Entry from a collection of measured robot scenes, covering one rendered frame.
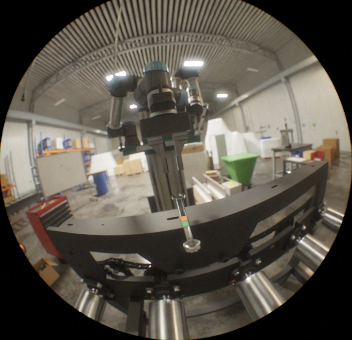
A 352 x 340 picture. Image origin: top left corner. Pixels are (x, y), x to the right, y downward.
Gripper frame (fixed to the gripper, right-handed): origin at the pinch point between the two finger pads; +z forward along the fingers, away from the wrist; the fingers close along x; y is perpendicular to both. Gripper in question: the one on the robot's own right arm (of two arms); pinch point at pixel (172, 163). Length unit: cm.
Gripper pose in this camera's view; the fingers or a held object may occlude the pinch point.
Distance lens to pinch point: 34.4
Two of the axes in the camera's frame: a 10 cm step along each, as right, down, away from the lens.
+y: -0.9, -1.2, 9.9
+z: 1.8, 9.8, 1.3
